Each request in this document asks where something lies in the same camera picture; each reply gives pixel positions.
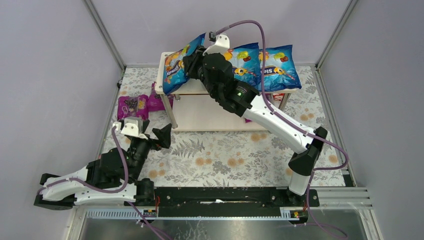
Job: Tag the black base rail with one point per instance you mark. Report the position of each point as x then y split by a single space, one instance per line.
178 196

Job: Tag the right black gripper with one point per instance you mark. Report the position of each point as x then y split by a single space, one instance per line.
192 66

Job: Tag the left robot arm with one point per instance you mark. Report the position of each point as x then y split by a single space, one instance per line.
114 176

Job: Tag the slotted cable duct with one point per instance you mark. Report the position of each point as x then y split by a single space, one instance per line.
260 213

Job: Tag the red white packet behind shelf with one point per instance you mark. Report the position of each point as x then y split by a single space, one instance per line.
278 97

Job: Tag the blue Slendy bag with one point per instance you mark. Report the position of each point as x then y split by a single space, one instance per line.
173 71
245 63
279 72

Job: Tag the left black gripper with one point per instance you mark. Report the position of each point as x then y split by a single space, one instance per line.
154 143

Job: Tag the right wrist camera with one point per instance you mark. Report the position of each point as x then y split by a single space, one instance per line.
221 44

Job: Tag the floral patterned table mat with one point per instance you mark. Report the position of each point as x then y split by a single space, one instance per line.
231 158

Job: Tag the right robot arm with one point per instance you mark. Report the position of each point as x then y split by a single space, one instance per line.
240 98

